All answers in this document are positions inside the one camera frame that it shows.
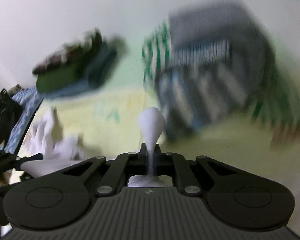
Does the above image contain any grey blue striped sweater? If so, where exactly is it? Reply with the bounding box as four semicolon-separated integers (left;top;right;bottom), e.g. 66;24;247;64
154;39;266;143

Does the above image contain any blue white checkered cloth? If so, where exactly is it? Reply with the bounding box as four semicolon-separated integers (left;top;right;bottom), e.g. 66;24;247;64
4;87;43;153

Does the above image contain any black bag at left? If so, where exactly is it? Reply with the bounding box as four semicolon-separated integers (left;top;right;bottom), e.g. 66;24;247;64
0;89;23;144

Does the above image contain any grey fleece garment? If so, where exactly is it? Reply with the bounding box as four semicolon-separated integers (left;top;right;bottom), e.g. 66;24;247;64
169;0;274;87

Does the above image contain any white t-shirt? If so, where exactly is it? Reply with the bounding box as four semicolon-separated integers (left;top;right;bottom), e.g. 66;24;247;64
0;106;173;238

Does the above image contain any yellow green baby blanket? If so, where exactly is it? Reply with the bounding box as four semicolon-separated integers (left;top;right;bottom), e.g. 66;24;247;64
17;39;300;230

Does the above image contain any folded dark green garment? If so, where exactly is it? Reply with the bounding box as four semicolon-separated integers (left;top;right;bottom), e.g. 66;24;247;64
34;36;127;94

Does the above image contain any green white striped shirt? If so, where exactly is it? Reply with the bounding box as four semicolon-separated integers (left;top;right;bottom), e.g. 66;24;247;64
142;21;300;140

